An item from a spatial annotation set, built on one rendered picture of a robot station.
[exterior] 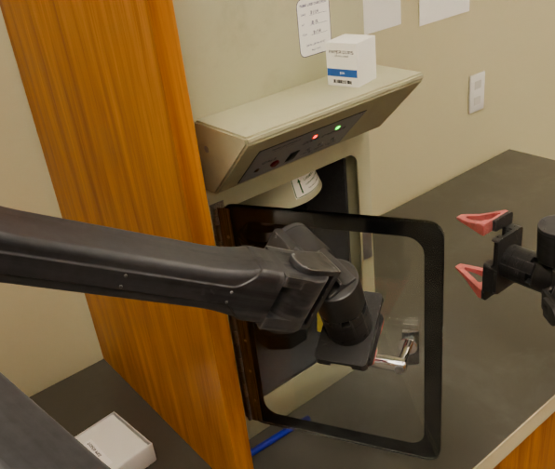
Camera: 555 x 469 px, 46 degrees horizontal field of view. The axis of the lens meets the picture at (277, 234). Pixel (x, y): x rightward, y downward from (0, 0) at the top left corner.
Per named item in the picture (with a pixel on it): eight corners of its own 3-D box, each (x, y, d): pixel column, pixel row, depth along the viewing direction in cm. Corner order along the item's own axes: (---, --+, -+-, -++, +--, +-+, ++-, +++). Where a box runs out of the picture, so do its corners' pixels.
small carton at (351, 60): (328, 85, 92) (324, 42, 89) (346, 75, 96) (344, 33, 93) (358, 87, 89) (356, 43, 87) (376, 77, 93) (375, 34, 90)
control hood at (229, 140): (203, 191, 89) (191, 120, 84) (369, 123, 106) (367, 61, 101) (254, 215, 81) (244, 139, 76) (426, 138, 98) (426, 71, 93)
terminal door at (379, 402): (254, 418, 109) (220, 202, 90) (440, 459, 97) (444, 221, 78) (252, 421, 108) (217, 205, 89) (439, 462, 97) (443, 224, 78)
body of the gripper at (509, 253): (512, 221, 106) (555, 236, 100) (508, 275, 110) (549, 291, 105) (488, 236, 102) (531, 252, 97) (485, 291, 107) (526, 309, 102)
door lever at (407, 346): (350, 342, 92) (349, 328, 91) (417, 354, 89) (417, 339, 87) (338, 367, 88) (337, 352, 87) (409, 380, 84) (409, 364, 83)
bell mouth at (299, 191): (197, 194, 112) (192, 164, 109) (277, 161, 121) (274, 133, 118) (260, 224, 99) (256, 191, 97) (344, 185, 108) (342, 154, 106)
